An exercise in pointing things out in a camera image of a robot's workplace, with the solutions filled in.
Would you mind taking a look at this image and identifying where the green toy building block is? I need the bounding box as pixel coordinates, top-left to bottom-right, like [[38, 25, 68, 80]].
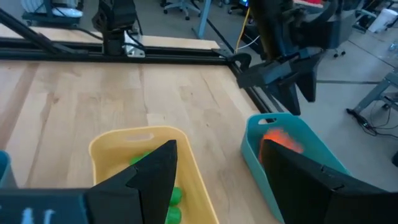
[[164, 186, 183, 224]]

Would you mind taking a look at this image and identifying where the yellow-orange plastic bin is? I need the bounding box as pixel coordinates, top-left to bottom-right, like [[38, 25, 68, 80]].
[[88, 125, 220, 224]]

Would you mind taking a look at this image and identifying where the orange toy building block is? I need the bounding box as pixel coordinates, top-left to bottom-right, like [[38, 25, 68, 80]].
[[259, 128, 304, 162]]

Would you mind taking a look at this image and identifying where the grey office chair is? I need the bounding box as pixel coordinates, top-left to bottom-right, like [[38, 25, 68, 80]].
[[161, 0, 203, 21]]

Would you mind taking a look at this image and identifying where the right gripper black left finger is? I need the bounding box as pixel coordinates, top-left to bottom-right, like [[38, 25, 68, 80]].
[[85, 139, 178, 224]]

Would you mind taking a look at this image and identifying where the dark teal plastic bin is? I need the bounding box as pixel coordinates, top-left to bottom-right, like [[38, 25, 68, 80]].
[[0, 151, 18, 189]]

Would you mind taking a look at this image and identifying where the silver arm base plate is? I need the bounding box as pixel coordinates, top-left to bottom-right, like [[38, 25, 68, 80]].
[[124, 29, 146, 58]]

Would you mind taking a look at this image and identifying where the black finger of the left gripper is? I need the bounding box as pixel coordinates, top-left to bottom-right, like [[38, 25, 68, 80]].
[[268, 80, 302, 117], [294, 63, 322, 103]]

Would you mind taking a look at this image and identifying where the black floor cable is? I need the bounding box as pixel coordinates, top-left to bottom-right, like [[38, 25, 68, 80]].
[[346, 107, 398, 139]]

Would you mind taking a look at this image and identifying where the yellow cable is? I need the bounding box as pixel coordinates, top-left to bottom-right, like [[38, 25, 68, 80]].
[[234, 6, 251, 53]]

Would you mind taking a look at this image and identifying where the white cable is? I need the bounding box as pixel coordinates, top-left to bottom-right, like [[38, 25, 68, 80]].
[[238, 34, 261, 51]]

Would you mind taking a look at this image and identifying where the light teal plastic bin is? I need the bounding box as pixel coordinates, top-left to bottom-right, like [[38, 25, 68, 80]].
[[241, 112, 352, 224]]

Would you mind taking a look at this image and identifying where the black aluminium table frame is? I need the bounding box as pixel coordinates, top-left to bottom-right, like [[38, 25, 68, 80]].
[[0, 7, 277, 114]]

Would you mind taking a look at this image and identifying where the blue desk leg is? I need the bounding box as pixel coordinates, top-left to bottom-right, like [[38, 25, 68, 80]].
[[192, 0, 213, 40]]

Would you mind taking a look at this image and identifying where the white waste bin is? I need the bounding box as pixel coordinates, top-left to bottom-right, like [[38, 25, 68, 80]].
[[366, 7, 398, 34]]

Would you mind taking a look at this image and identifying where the grey metal table leg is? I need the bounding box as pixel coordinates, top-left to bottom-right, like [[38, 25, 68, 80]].
[[346, 71, 398, 116]]

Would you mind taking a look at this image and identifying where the dark metal cart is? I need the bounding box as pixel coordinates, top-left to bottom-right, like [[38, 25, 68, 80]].
[[20, 0, 85, 27]]

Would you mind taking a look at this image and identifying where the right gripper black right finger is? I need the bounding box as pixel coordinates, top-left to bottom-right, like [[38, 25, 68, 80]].
[[260, 139, 398, 224]]

